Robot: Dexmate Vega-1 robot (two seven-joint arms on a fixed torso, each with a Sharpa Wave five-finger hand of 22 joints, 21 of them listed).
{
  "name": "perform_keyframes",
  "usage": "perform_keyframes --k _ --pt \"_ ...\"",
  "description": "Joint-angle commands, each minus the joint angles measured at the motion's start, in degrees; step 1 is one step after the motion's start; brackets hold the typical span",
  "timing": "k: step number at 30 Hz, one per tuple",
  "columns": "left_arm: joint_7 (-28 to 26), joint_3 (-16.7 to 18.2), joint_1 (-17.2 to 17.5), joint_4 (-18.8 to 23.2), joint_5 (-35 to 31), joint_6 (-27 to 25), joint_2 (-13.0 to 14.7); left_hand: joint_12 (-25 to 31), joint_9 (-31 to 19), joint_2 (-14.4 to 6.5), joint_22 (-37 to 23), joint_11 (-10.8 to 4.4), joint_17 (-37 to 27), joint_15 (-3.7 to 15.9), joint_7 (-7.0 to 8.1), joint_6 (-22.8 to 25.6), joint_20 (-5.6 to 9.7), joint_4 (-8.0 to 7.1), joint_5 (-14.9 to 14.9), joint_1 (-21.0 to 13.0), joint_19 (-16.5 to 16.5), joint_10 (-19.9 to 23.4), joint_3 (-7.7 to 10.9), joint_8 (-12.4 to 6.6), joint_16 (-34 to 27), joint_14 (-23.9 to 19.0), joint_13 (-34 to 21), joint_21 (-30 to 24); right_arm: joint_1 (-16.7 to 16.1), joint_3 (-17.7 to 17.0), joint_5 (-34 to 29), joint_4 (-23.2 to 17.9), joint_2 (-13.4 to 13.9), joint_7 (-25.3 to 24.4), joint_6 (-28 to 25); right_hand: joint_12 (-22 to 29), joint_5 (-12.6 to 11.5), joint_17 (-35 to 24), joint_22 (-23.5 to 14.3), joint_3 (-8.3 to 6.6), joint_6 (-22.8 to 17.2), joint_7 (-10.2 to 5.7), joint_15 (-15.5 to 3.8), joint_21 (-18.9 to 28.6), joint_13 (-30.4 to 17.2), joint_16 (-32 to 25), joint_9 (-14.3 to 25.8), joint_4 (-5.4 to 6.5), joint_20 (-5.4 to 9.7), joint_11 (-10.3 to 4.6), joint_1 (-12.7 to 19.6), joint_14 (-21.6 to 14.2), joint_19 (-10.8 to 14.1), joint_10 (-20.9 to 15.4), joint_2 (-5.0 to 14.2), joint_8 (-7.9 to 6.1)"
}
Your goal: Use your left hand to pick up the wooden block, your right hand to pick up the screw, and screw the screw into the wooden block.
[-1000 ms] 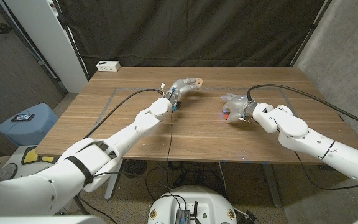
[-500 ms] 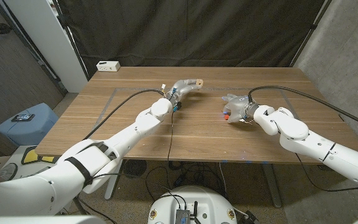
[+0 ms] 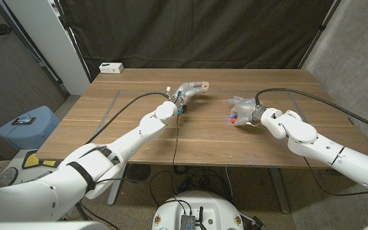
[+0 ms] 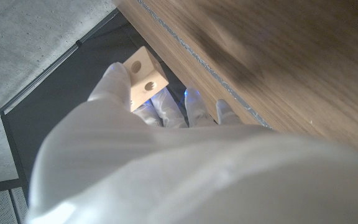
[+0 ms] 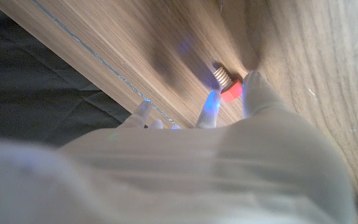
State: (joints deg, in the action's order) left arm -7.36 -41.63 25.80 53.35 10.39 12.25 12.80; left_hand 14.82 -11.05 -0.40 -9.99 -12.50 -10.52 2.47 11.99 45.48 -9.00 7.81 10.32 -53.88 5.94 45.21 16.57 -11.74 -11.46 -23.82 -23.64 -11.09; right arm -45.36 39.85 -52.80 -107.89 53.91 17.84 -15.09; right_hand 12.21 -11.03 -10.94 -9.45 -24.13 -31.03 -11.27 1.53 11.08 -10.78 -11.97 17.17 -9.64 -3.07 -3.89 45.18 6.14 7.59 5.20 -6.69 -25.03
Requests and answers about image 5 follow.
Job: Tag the black backdrop curtain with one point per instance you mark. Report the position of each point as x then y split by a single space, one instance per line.
26 93

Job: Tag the red headed wooden screw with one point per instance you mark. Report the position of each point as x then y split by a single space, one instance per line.
233 91

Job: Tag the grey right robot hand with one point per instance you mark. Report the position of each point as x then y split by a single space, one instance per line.
197 174

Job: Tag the grey tape strip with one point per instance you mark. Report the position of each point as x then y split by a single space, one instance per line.
123 78

